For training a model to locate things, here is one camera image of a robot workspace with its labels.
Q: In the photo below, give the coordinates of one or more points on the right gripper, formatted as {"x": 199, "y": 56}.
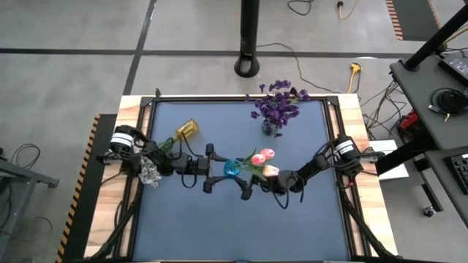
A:
{"x": 267, "y": 186}

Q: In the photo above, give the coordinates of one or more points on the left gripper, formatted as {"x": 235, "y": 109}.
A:
{"x": 195, "y": 166}

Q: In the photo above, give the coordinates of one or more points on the blue glass vase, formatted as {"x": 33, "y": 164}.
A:
{"x": 231, "y": 168}

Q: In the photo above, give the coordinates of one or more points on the pink artificial tulip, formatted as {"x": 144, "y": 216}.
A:
{"x": 268, "y": 153}
{"x": 258, "y": 159}
{"x": 271, "y": 170}

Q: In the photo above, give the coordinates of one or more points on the yellow glass vase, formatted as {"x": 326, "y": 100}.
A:
{"x": 187, "y": 128}

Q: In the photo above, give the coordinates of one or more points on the green glass vase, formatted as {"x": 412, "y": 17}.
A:
{"x": 268, "y": 128}

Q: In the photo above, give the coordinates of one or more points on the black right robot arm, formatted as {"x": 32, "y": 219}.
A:
{"x": 318, "y": 164}

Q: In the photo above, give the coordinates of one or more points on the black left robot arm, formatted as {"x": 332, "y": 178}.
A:
{"x": 122, "y": 142}

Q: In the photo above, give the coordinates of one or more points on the blue table mat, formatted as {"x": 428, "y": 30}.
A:
{"x": 219, "y": 237}

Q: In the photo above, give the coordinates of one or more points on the black framed wooden table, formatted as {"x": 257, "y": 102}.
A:
{"x": 145, "y": 101}

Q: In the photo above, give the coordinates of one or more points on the black hazard-edged floor mat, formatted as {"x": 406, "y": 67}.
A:
{"x": 413, "y": 18}
{"x": 87, "y": 204}

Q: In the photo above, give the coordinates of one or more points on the white paper sheet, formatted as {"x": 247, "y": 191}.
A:
{"x": 393, "y": 171}

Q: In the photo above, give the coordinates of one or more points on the yellow power plug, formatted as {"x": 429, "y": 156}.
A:
{"x": 355, "y": 68}

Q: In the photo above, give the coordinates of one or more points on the red box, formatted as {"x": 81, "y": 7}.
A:
{"x": 409, "y": 120}

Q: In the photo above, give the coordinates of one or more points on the black caster wheel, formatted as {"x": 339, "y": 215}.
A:
{"x": 429, "y": 212}

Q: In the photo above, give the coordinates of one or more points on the grey metal stand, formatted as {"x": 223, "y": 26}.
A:
{"x": 22, "y": 175}

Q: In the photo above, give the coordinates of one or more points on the grey side desk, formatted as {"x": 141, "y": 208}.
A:
{"x": 417, "y": 102}

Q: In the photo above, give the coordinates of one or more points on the black keyboard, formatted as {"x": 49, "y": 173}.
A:
{"x": 459, "y": 171}

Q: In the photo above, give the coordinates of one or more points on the black diagonal pole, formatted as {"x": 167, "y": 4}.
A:
{"x": 435, "y": 38}

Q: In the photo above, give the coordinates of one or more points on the black flat device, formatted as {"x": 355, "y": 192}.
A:
{"x": 457, "y": 67}

